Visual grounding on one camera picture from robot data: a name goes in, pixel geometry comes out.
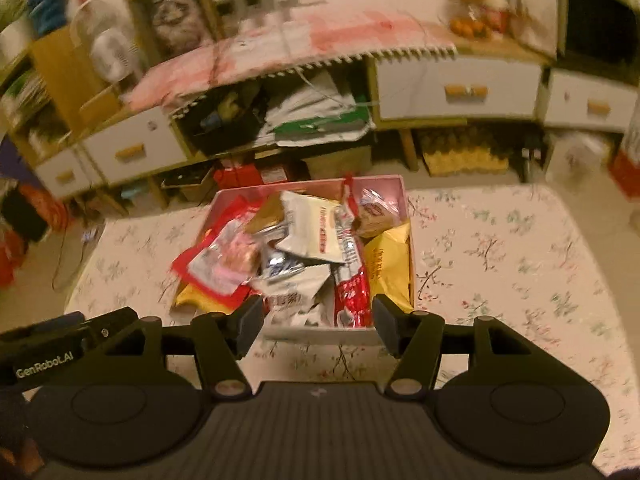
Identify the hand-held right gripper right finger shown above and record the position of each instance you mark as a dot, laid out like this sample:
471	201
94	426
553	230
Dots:
386	325

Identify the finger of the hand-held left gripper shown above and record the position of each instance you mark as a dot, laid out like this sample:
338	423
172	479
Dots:
112	327

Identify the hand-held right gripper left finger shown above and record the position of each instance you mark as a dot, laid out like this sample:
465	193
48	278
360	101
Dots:
250	325

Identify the red patterned snack packet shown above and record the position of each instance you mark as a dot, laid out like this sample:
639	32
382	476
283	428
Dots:
350	285

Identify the white silver snack packet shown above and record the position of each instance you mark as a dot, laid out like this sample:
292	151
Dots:
290	285

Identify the yellow labelled snack packet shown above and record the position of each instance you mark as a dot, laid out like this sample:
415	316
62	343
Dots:
387	260

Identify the pink storage box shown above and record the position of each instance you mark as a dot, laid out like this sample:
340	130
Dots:
320	336

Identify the large red snack packet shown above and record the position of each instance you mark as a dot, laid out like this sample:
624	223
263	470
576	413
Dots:
220	265

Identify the gold foil snack packet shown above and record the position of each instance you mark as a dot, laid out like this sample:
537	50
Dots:
265	215

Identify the large white snack packet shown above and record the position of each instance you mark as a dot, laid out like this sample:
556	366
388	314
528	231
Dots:
310	230

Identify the clear biscuit packet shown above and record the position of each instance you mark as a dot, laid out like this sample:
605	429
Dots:
377	210

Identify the red bag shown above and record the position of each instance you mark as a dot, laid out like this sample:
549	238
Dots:
7	260

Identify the floral tablecloth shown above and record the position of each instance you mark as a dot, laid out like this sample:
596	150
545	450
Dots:
500	260

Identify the black bag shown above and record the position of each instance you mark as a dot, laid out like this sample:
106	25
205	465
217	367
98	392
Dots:
17	215

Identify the red box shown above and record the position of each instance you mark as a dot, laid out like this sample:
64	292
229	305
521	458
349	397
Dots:
245	175

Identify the black tray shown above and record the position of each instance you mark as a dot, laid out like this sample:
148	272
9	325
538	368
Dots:
185	180

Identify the cardboard box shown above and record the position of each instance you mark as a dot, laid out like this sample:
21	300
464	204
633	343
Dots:
340	162

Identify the yellow egg tray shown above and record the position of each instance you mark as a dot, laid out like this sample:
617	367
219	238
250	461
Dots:
465	155

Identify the green folder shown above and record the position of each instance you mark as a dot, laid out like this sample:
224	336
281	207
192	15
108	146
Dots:
320	125

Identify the stack of papers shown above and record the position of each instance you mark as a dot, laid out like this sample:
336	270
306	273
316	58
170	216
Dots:
310	105

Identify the white drawer cabinet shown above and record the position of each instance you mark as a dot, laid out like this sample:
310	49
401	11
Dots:
371	90

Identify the white plastic bag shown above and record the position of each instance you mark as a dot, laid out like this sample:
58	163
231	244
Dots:
580	157

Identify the yellow wooden box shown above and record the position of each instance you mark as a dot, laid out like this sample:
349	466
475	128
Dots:
65	70

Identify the pink cloth runner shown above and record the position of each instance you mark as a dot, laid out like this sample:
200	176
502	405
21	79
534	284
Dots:
280	45

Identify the white desk fan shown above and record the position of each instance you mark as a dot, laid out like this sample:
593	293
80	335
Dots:
112	45

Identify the jar of small oranges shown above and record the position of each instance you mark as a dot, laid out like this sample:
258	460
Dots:
470	27

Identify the framed picture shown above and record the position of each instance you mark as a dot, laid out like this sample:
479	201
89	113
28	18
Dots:
175	15

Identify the white power adapters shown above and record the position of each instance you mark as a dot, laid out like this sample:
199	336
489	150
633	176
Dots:
260	2

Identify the blue fuzzy object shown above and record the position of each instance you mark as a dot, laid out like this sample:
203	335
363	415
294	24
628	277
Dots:
47	5

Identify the white cover cloth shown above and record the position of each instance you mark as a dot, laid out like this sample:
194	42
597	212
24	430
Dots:
535	10

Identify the black microwave oven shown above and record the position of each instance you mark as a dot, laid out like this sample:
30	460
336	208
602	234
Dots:
600	20

